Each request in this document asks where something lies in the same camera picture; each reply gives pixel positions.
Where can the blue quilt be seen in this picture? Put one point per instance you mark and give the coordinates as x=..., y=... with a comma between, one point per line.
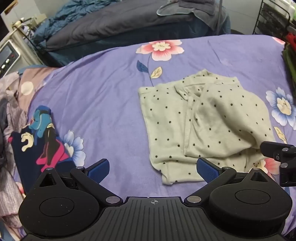
x=62, y=14

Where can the cream polka dot shirt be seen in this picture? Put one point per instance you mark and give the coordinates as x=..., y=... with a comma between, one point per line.
x=166, y=120

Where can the dark grey duvet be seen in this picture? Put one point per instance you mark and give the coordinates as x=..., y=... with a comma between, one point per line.
x=115, y=23

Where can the white appliance with control panel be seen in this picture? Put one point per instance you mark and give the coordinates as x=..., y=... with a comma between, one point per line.
x=8, y=58

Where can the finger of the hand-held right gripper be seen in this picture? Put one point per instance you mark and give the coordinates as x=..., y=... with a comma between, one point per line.
x=288, y=176
x=272, y=150

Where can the grey metal pole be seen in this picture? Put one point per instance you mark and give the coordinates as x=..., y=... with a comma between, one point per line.
x=220, y=16

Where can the dark grey towel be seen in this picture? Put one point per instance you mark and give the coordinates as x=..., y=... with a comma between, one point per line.
x=196, y=5

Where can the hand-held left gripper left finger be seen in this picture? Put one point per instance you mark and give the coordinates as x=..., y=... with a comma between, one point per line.
x=99, y=170

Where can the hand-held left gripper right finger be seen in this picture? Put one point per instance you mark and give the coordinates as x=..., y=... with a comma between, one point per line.
x=208, y=170

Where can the striped grey pink clothes pile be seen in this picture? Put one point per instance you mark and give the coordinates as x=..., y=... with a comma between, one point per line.
x=9, y=190

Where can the purple floral bedsheet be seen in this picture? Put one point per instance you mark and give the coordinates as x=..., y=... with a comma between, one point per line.
x=92, y=92

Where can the mauve dotted cloth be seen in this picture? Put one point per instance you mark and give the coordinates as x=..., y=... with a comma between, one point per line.
x=34, y=76

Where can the navy cartoon print garment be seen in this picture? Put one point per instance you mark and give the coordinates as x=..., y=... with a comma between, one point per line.
x=30, y=157

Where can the red cloth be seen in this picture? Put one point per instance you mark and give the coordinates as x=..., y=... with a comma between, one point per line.
x=291, y=40

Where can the green cloth stack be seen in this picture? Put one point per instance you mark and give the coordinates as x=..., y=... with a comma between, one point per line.
x=290, y=67

